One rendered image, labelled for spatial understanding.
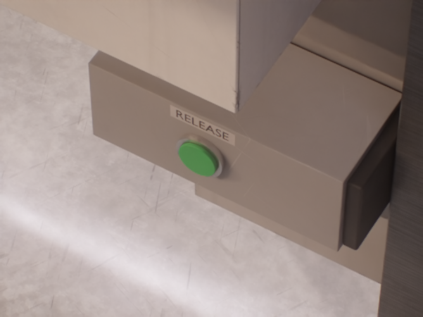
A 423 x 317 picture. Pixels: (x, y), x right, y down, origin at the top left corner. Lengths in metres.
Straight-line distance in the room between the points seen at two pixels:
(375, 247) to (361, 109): 0.19
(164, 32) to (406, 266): 0.36
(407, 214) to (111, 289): 1.33
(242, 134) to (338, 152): 0.06
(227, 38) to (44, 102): 1.76
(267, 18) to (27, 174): 1.67
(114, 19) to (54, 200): 1.61
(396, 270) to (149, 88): 0.23
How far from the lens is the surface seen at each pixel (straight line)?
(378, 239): 1.64
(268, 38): 1.29
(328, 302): 2.81
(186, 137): 1.50
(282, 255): 2.85
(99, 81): 1.52
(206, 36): 1.26
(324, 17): 1.48
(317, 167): 1.45
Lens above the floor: 2.35
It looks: 53 degrees down
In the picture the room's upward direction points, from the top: straight up
